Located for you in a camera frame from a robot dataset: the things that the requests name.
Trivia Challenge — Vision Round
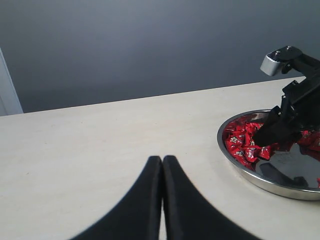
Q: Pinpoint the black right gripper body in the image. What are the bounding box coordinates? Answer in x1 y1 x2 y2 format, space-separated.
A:
280 74 320 133

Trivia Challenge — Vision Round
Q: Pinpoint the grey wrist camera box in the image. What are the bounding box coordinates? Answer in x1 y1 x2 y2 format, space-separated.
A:
259 45 307 77

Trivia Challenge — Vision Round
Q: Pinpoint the red candy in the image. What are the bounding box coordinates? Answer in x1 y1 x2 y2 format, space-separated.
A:
258 146 273 161

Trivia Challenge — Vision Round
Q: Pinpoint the round stainless steel plate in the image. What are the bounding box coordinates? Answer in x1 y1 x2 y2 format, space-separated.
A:
217 109 320 201

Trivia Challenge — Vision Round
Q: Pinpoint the red candy left edge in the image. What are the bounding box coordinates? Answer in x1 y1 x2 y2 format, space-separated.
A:
224 136 245 161

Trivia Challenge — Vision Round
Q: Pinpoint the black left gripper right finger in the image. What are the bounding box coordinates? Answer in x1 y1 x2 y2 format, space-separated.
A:
162 155 258 240

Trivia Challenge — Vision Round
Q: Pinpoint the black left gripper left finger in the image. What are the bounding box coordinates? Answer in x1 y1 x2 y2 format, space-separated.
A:
73 156 163 240

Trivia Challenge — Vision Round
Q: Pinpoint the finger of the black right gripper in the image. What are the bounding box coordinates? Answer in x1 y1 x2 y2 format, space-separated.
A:
252 106 300 147

